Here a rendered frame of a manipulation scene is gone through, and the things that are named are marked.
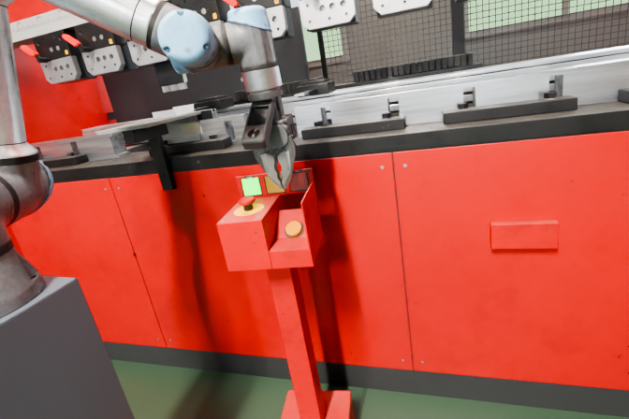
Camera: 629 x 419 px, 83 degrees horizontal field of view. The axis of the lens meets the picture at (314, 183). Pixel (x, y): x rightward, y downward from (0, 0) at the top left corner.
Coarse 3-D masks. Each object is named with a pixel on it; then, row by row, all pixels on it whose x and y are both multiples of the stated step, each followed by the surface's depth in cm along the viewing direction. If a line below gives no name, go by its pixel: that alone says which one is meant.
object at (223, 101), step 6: (216, 96) 138; (222, 96) 142; (198, 102) 141; (204, 102) 139; (210, 102) 139; (216, 102) 138; (222, 102) 139; (228, 102) 144; (198, 108) 132; (204, 108) 135; (210, 108) 140; (216, 108) 139; (222, 108) 139
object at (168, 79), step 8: (160, 64) 118; (168, 64) 118; (160, 72) 119; (168, 72) 119; (176, 72) 118; (160, 80) 120; (168, 80) 120; (176, 80) 119; (184, 80) 119; (168, 88) 122; (176, 88) 121; (184, 88) 120
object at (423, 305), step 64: (64, 192) 131; (128, 192) 122; (192, 192) 115; (320, 192) 102; (384, 192) 97; (448, 192) 92; (512, 192) 88; (576, 192) 84; (64, 256) 143; (128, 256) 132; (192, 256) 124; (320, 256) 109; (384, 256) 103; (448, 256) 98; (512, 256) 93; (576, 256) 89; (128, 320) 145; (192, 320) 134; (256, 320) 125; (320, 320) 118; (384, 320) 111; (448, 320) 104; (512, 320) 99; (576, 320) 94; (384, 384) 119; (448, 384) 112; (512, 384) 106; (576, 384) 100
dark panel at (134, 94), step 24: (288, 48) 156; (144, 72) 179; (216, 72) 169; (240, 72) 165; (288, 72) 159; (120, 96) 188; (144, 96) 184; (168, 96) 180; (192, 96) 176; (120, 120) 193
